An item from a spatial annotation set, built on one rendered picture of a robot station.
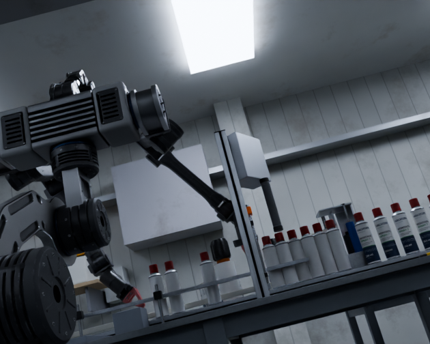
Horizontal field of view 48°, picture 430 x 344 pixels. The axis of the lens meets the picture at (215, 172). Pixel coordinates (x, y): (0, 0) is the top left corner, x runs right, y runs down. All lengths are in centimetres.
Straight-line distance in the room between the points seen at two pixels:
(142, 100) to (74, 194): 33
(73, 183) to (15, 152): 20
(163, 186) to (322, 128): 189
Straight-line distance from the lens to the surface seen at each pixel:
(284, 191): 524
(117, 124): 143
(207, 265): 190
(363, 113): 567
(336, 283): 145
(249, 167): 184
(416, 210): 202
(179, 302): 190
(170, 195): 491
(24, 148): 150
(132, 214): 495
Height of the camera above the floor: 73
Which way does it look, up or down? 20 degrees up
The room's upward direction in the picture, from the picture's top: 14 degrees counter-clockwise
